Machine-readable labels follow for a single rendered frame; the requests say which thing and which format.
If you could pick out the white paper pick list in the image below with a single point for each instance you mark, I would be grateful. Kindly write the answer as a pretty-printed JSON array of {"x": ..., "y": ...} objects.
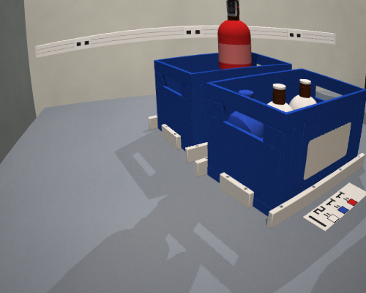
[{"x": 328, "y": 213}]

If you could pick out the blue labelled bottle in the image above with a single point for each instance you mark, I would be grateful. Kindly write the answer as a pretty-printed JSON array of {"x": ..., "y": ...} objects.
[{"x": 245, "y": 122}]

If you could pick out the blue plastic crate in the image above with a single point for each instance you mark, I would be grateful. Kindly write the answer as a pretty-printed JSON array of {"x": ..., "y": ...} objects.
[
  {"x": 182, "y": 105},
  {"x": 298, "y": 149}
]

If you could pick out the red bottle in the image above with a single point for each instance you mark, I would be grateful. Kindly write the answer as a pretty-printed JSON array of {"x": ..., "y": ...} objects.
[{"x": 234, "y": 44}]

